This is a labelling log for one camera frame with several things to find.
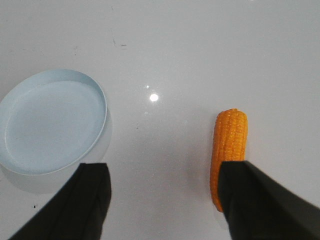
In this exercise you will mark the light blue round plate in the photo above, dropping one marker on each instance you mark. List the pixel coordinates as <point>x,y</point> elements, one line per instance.
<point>50,121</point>

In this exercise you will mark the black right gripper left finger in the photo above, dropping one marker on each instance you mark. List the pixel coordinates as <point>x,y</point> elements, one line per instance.
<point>77,211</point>

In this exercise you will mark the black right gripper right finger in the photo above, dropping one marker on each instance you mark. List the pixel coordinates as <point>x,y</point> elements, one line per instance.
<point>258,208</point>

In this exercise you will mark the orange corn cob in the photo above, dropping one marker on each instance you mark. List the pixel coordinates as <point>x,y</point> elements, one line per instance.
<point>229,145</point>

